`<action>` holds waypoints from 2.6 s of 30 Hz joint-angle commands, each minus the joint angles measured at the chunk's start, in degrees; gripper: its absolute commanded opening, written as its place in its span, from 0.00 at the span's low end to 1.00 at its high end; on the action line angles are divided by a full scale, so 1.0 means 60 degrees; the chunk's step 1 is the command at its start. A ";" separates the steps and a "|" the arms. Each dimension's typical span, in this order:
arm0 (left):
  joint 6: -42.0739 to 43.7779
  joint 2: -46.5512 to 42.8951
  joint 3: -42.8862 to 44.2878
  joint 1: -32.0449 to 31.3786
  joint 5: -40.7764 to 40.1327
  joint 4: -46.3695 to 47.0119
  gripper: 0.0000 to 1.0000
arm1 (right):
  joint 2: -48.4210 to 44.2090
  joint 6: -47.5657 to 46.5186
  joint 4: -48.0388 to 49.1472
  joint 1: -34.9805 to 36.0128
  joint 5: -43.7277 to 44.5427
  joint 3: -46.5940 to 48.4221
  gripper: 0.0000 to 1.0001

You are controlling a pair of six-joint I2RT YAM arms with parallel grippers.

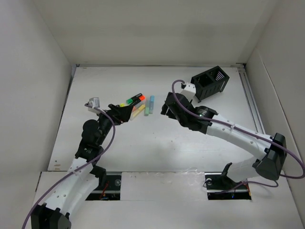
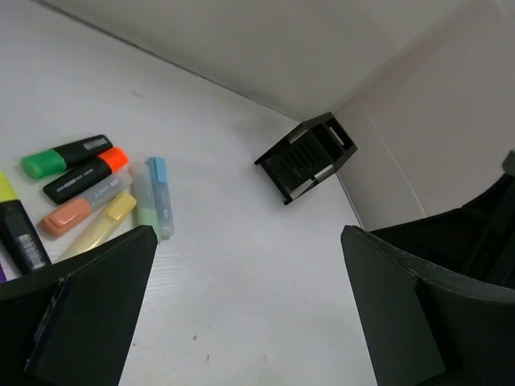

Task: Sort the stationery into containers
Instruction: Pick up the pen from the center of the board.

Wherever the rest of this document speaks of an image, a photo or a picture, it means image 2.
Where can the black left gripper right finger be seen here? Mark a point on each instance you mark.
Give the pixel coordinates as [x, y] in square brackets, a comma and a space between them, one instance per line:
[424, 324]

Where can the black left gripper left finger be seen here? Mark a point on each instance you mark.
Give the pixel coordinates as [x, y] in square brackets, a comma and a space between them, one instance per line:
[73, 323]

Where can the pale yellow translucent highlighter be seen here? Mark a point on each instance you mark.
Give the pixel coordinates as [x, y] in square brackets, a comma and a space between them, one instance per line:
[102, 227]

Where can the yellow cap black highlighter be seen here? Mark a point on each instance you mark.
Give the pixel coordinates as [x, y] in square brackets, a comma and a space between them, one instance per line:
[18, 235]

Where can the peach cap translucent highlighter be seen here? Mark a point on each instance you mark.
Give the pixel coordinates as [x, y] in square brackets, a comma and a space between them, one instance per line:
[74, 211]

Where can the mint green translucent highlighter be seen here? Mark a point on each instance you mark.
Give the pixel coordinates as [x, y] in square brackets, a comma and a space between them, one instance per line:
[146, 213]

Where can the green cap black highlighter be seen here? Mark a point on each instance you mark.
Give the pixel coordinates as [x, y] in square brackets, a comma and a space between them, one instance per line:
[61, 158]

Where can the orange cap black highlighter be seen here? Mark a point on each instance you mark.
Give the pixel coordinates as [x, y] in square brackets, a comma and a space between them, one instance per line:
[85, 175]

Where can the light blue translucent highlighter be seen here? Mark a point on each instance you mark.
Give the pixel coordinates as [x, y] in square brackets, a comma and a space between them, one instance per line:
[162, 198]

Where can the black slotted pen holder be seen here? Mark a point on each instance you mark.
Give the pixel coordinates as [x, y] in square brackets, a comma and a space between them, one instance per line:
[310, 153]

